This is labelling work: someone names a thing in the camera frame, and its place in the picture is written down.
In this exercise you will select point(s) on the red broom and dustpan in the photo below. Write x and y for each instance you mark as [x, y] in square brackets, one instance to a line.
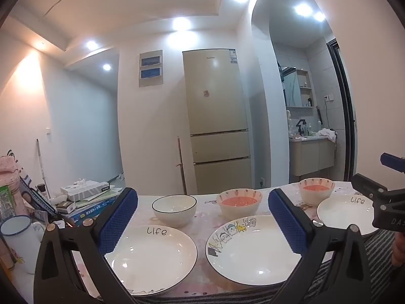
[180, 164]

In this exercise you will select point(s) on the bathroom wall outlet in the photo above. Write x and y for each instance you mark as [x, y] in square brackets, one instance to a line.
[329, 98]

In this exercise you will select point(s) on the white bowl with dark rim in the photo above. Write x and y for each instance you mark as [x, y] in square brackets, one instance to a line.
[174, 210]

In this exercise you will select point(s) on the stack of books and boxes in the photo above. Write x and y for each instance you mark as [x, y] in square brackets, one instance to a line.
[91, 215]

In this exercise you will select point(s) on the wall niche shelf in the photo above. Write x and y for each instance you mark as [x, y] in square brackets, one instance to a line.
[306, 85]

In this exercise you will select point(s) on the blue patterned folder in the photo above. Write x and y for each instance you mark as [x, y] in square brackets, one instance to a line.
[36, 196]

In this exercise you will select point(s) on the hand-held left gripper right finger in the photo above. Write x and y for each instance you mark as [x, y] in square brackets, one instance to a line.
[288, 221]

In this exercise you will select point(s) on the white towel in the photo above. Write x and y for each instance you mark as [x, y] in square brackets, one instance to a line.
[326, 134]

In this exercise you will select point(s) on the person's right hand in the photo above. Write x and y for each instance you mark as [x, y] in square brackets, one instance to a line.
[399, 248]

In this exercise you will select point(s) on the pink cartoon printed tablecloth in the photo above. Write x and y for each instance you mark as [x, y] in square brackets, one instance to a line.
[202, 228]

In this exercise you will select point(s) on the green packet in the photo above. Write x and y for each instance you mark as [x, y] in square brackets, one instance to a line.
[4, 202]

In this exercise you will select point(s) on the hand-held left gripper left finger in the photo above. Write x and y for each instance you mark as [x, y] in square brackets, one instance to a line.
[118, 221]

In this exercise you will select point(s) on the white cartoon print plate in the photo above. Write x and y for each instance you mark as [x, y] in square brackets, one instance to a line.
[250, 256]

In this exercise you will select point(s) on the white green booklet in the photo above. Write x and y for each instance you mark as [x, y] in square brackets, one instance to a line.
[104, 194]

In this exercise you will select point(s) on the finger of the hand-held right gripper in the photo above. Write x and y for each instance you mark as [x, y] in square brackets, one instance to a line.
[367, 186]
[392, 161]

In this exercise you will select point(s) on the black framed glass door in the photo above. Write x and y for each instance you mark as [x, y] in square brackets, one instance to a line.
[343, 110]

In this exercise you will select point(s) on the metal mop stick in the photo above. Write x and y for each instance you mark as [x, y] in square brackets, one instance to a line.
[41, 164]

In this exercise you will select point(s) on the white enamel mug blue rim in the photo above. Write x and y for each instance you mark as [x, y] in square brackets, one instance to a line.
[22, 243]

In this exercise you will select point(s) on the beige vanity cabinet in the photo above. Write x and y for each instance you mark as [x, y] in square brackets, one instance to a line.
[311, 156]

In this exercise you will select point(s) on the bathroom mirror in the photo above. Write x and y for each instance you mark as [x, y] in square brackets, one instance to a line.
[291, 88]

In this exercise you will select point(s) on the white plate with lettering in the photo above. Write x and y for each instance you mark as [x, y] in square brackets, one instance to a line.
[155, 259]
[345, 215]

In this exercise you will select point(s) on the striped tissue box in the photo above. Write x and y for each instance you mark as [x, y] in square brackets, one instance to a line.
[84, 190]

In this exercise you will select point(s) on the pink bag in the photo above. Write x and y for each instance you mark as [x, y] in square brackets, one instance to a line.
[8, 171]

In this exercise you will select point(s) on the beige refrigerator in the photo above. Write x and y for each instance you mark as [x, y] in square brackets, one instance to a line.
[215, 117]

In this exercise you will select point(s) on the black faucet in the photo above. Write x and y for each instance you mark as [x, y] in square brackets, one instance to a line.
[300, 126]

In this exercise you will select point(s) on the pink strawberry print bowl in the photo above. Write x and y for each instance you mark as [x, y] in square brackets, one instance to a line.
[316, 191]
[239, 204]

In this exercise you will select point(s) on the grey electrical panel box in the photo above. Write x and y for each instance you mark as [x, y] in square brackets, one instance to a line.
[151, 68]

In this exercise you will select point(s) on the pink fridge magnet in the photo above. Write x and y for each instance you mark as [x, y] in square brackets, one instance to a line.
[206, 93]

